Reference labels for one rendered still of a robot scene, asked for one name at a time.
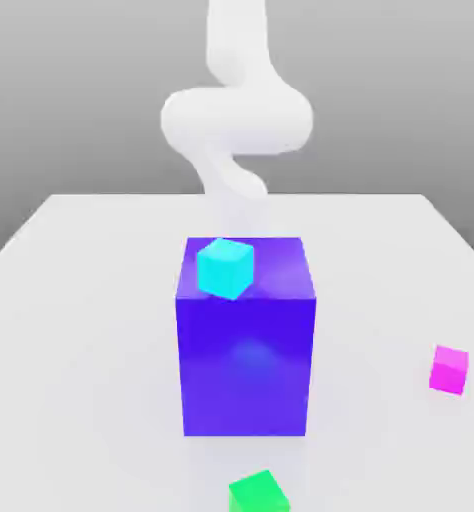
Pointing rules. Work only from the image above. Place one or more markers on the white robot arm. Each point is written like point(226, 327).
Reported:
point(237, 120)

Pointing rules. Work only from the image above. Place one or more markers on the small cyan cube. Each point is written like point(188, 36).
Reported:
point(223, 270)

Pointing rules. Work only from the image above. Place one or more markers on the small green cube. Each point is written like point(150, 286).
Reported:
point(259, 494)

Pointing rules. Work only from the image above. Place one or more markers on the small magenta cube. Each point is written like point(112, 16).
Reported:
point(448, 372)

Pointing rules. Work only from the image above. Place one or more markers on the large blue box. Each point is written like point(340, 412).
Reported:
point(245, 360)

